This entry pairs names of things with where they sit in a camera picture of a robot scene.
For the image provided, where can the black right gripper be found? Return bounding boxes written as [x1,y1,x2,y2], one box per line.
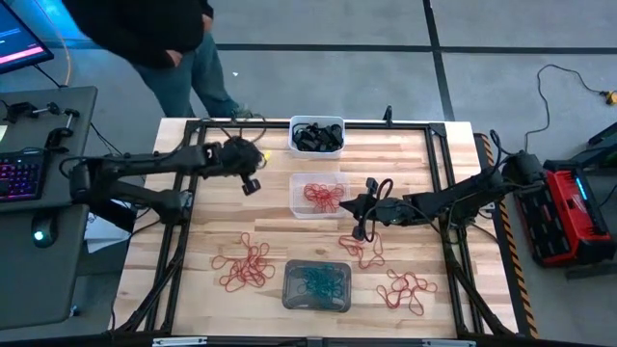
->
[338,193,421,241]

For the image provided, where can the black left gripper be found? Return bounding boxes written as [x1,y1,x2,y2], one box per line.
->
[219,136,266,197]

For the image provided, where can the teal cables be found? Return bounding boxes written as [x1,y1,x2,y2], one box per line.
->
[312,269,343,295]

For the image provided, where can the red and teal band cluster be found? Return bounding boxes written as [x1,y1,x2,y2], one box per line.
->
[308,277,338,300]

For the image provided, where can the pile of blue rubber bands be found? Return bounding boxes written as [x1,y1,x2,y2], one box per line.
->
[303,283,334,301]

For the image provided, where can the clear plastic basket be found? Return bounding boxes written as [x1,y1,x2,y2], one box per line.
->
[288,172,352,221]

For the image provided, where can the white plastic basket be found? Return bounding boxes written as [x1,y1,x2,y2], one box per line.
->
[287,115,346,160]

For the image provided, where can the grey translucent plastic basket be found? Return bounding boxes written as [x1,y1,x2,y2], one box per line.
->
[281,258,354,314]

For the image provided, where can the yellow black hazard tape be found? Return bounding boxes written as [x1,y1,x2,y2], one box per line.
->
[478,133,540,339]

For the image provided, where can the white paper sheet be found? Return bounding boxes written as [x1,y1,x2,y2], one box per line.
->
[83,211,132,255]

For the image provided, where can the person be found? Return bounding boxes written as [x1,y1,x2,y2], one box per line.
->
[61,0,255,120]

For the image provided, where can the grey desk panel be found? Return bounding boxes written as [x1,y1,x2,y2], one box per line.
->
[0,203,91,331]
[0,86,98,213]

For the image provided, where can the black screw clamp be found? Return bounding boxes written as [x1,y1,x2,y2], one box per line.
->
[1,99,62,122]
[44,108,81,150]

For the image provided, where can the black computer mouse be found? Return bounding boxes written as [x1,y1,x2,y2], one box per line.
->
[30,213,60,250]

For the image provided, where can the red black power station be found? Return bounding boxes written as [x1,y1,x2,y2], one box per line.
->
[518,158,617,269]

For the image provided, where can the backlit black keyboard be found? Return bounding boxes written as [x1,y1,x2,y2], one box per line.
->
[0,149,48,203]

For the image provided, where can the dark teal case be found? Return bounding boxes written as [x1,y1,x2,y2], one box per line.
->
[573,120,617,170]

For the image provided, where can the computer monitor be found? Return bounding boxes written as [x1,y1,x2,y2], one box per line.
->
[0,0,55,76]

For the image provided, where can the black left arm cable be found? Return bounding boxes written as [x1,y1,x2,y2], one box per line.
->
[200,113,268,145]

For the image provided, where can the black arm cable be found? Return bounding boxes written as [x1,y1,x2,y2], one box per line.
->
[489,128,507,163]
[200,113,268,145]

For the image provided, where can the black aluminium frame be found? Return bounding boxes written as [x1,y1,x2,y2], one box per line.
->
[113,119,518,338]

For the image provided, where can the white metal bracket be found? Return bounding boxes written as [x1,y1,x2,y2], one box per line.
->
[421,338,477,347]
[151,336,209,347]

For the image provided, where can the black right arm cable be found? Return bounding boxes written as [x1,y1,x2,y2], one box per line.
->
[489,128,507,163]

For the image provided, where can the orange cable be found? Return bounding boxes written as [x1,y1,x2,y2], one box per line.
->
[47,18,73,87]

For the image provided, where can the black floor cable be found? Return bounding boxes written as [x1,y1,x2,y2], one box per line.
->
[523,64,609,142]

